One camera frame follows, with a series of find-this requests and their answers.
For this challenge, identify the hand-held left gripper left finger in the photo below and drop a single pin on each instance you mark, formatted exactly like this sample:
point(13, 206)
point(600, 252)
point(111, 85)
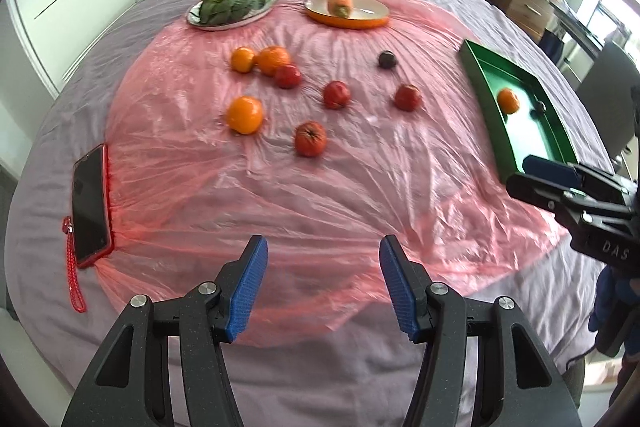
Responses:
point(247, 287)

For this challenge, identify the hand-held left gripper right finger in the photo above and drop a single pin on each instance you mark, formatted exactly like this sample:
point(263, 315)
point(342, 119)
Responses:
point(400, 287)

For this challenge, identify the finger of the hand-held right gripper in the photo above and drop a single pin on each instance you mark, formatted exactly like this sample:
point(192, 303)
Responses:
point(537, 194)
point(547, 170)

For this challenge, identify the green tray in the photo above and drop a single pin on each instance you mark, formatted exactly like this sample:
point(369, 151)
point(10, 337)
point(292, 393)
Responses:
point(530, 132)

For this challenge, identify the red apple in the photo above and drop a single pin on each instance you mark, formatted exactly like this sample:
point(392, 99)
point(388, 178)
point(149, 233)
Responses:
point(336, 95)
point(288, 76)
point(407, 97)

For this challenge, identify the ribbed red tomato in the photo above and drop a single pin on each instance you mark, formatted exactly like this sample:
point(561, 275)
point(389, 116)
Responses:
point(310, 139)

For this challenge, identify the person's right hand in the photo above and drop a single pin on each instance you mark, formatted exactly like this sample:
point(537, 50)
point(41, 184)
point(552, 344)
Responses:
point(607, 302)

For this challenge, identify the dark plum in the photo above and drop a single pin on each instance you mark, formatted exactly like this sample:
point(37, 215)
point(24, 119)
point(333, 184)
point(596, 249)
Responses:
point(387, 60)
point(540, 108)

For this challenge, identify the grey office chair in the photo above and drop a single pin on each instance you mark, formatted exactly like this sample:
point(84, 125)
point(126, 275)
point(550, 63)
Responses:
point(610, 102)

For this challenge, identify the pink plastic sheet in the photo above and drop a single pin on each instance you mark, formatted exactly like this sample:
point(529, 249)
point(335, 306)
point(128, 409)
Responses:
point(280, 187)

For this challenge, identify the desk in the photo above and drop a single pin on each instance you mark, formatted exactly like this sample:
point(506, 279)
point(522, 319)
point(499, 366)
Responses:
point(585, 24)

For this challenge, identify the phone in red case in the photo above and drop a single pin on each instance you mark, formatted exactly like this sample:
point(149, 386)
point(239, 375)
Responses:
point(90, 207)

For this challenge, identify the small orange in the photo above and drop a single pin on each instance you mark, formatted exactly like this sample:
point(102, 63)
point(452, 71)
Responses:
point(242, 59)

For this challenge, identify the orange plate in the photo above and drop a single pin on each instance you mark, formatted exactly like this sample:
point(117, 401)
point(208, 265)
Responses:
point(367, 17)

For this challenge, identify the silver plate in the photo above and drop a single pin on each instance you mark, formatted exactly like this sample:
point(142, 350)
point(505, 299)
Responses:
point(260, 9)

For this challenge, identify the green leafy vegetable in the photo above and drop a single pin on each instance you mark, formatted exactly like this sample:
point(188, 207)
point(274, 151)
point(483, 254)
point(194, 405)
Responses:
point(227, 2)

